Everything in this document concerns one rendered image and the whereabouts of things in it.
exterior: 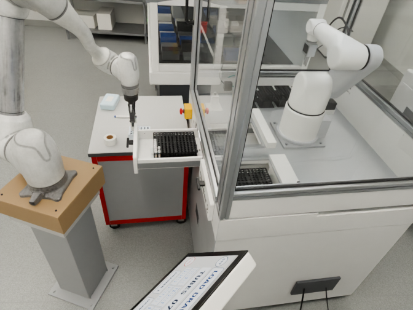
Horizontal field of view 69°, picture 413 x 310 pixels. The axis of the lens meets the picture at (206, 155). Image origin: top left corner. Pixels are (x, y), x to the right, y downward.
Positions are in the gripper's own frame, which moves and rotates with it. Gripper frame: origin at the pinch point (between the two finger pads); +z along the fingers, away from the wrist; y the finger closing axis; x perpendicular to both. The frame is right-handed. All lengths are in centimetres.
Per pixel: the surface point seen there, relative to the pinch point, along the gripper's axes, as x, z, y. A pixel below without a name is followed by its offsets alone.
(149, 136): -9.3, 0.7, -10.5
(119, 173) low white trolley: 9.7, 28.2, -11.4
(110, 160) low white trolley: 13.6, 16.9, -11.8
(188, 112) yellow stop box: -32.4, -2.9, 8.3
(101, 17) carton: 75, 53, 360
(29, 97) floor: 132, 86, 176
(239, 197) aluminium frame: -44, -20, -75
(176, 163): -23.1, -0.3, -34.3
